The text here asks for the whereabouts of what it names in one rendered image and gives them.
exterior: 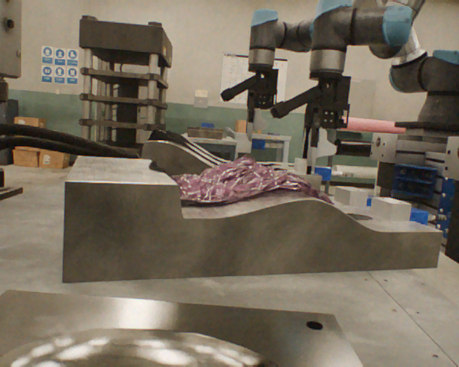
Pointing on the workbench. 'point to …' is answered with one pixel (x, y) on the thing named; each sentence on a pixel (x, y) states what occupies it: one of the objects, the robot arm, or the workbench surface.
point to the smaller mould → (155, 334)
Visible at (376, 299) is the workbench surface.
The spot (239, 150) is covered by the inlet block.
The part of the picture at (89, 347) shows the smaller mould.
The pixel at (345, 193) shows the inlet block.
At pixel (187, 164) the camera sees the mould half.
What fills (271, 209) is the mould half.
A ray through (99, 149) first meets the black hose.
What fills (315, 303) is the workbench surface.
